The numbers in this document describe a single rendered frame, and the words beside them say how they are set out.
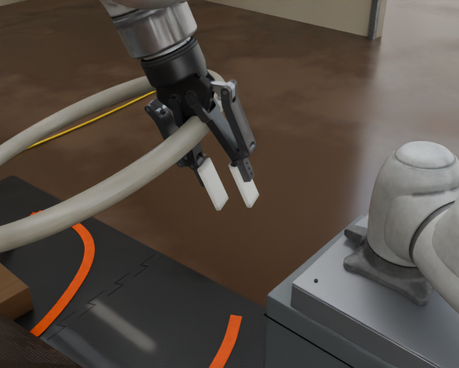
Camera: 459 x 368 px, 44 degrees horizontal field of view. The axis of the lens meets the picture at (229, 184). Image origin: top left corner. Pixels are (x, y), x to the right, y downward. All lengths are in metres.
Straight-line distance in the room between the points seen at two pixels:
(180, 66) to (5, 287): 1.82
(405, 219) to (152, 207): 2.03
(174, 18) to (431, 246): 0.58
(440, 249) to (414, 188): 0.12
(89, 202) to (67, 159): 2.82
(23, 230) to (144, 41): 0.25
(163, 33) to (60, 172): 2.71
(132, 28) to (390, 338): 0.71
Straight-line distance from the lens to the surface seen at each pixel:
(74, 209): 0.66
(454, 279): 0.98
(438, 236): 0.99
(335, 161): 3.38
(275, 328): 1.27
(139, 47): 0.68
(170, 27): 0.67
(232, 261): 2.57
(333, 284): 1.17
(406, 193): 1.05
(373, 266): 1.19
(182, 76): 0.69
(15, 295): 2.36
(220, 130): 0.72
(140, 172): 0.66
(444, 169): 1.06
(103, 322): 2.32
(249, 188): 0.77
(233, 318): 2.28
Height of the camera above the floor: 1.63
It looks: 32 degrees down
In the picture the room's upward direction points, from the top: straight up
